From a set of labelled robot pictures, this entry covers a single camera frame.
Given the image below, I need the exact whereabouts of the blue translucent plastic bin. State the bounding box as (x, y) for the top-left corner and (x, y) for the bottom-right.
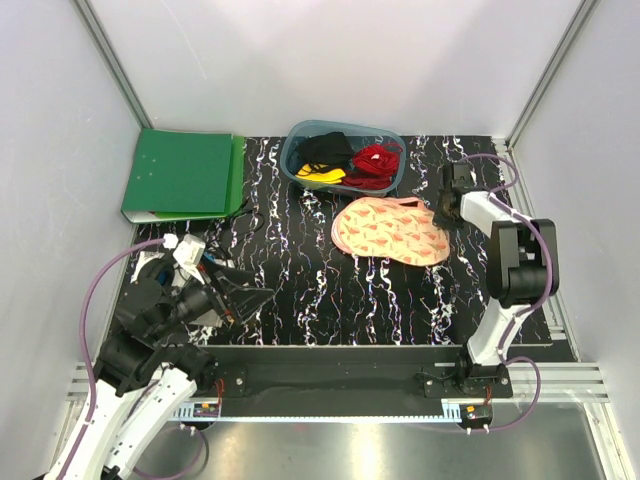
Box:
(280, 120), (408, 197)

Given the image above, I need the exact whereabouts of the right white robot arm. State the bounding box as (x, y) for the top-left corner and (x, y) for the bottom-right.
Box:
(434, 162), (559, 397)

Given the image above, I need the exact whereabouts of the yellow bra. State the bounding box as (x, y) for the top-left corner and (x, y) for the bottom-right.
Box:
(296, 163), (346, 185)

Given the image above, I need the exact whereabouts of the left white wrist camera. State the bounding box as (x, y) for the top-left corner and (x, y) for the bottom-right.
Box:
(163, 234), (206, 276)

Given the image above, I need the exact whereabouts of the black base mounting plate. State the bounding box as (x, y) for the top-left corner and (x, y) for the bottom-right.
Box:
(158, 344), (514, 419)

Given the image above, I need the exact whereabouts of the red bra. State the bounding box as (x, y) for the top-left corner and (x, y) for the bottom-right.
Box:
(341, 142), (404, 191)

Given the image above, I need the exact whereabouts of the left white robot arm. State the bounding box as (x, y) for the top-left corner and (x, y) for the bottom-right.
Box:
(45, 259), (275, 479)

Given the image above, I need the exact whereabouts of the pink floral mesh laundry bag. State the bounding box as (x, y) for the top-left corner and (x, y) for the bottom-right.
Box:
(331, 197), (450, 267)

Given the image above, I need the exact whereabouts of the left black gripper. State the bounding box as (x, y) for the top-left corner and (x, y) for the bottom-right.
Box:
(151, 254), (276, 340)

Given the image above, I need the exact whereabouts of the green ring binder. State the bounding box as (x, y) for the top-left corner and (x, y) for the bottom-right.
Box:
(121, 129), (245, 224)

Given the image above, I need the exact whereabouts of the black bra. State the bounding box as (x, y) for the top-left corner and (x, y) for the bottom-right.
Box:
(295, 132), (354, 165)

